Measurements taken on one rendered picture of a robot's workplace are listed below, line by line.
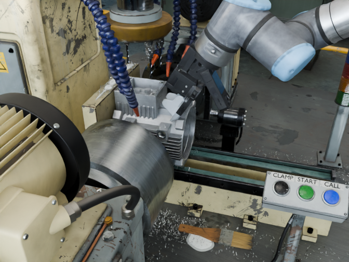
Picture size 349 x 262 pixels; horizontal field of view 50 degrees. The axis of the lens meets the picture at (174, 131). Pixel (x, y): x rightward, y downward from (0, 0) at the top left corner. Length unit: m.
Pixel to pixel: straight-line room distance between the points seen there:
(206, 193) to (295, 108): 0.77
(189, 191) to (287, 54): 0.51
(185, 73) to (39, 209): 0.57
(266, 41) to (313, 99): 1.07
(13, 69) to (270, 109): 1.09
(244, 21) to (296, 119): 0.90
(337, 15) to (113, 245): 0.63
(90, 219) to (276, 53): 0.47
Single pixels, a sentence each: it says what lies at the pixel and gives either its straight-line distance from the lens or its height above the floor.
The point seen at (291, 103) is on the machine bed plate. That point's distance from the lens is 1.76.
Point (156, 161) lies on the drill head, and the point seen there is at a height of 1.11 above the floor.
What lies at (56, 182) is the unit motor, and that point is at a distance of 0.53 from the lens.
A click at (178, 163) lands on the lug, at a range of 1.05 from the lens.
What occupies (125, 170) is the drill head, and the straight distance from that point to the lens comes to 0.73.
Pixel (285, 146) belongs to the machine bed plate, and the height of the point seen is 0.80.
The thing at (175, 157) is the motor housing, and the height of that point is 0.99.
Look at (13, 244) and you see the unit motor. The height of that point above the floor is 1.30.
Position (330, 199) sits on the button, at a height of 1.07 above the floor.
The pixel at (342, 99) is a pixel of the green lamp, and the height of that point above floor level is 1.05.
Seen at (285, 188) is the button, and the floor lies 1.07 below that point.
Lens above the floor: 1.59
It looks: 32 degrees down
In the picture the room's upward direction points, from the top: straight up
